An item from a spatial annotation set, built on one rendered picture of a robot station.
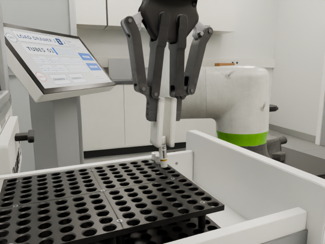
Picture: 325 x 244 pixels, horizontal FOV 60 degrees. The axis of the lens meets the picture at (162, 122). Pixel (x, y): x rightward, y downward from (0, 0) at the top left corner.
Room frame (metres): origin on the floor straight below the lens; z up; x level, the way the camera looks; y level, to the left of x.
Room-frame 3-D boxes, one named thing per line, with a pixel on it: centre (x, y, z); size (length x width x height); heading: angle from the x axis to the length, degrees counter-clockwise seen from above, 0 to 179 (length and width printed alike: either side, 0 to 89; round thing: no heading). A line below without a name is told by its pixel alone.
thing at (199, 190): (0.35, -0.02, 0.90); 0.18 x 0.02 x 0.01; 24
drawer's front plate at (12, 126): (0.55, 0.31, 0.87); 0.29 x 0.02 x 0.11; 24
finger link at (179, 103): (0.41, -0.03, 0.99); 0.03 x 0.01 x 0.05; 112
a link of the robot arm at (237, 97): (0.71, -0.19, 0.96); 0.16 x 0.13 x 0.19; 84
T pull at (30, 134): (0.56, 0.28, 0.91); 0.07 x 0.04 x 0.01; 24
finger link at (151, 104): (0.39, 0.02, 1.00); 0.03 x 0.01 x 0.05; 112
